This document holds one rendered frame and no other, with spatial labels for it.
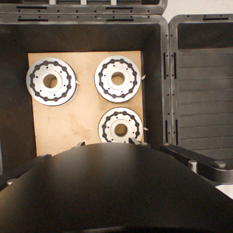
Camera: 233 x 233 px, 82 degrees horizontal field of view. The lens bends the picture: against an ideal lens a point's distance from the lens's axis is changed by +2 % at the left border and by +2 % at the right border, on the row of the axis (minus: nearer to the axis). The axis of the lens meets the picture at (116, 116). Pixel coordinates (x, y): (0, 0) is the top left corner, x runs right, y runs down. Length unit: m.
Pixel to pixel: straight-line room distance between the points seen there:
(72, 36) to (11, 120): 0.19
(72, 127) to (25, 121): 0.10
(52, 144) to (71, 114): 0.08
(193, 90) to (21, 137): 0.40
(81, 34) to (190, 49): 0.26
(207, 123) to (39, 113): 0.42
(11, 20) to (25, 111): 0.16
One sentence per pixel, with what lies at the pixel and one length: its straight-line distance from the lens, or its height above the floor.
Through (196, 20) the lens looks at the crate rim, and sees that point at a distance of 0.31.
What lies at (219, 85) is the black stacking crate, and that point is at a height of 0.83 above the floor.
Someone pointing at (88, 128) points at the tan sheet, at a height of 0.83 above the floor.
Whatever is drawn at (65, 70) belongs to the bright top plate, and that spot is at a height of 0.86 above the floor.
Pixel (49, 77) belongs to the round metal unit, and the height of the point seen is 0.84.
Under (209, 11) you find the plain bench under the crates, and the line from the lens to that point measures 0.67.
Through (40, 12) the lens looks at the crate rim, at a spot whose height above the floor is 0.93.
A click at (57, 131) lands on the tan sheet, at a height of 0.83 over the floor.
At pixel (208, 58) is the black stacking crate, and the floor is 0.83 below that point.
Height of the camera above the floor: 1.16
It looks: 85 degrees down
